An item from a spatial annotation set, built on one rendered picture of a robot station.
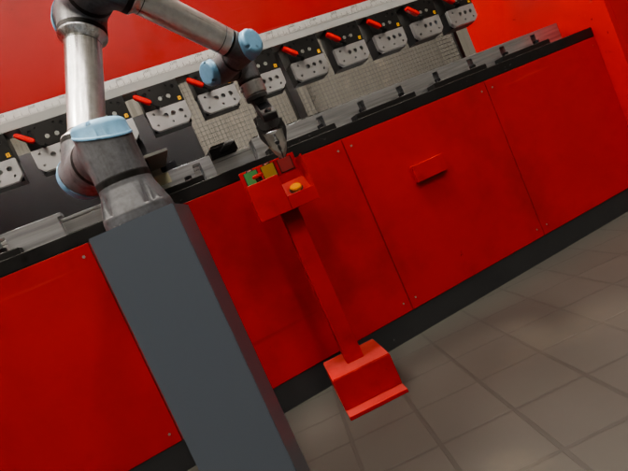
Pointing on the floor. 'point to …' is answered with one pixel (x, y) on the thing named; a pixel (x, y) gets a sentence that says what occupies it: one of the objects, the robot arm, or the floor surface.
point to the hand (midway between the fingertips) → (281, 153)
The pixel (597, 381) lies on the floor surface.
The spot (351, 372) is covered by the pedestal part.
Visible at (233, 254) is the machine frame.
